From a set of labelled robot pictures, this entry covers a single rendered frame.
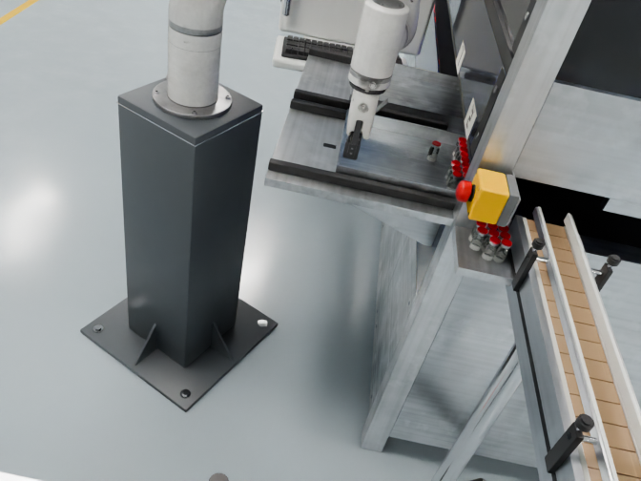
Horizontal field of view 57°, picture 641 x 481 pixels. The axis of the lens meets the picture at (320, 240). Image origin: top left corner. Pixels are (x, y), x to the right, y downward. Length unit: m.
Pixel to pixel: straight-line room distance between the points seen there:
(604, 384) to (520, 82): 0.51
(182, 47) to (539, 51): 0.75
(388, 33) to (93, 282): 1.46
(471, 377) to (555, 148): 0.67
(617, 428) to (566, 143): 0.50
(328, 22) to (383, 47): 0.98
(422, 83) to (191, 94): 0.69
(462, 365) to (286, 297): 0.86
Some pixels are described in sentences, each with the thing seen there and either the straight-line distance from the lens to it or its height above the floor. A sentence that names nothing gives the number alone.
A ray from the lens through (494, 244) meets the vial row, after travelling 1.16.
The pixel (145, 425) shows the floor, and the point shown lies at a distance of 1.86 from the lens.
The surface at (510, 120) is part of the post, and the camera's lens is 1.13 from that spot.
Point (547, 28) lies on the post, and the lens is 1.07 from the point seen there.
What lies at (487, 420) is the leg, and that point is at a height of 0.56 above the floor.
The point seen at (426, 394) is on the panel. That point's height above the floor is 0.32.
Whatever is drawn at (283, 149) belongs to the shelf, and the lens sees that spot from 1.33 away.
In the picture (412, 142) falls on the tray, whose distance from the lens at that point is 1.47.
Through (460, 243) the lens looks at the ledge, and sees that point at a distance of 1.19.
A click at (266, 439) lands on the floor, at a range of 1.84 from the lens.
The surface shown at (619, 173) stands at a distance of 1.23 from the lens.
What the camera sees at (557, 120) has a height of 1.14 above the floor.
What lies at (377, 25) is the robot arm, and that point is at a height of 1.21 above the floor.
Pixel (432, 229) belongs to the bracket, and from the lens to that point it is 1.37.
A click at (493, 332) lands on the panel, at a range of 1.47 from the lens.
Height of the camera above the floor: 1.58
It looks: 40 degrees down
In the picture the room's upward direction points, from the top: 13 degrees clockwise
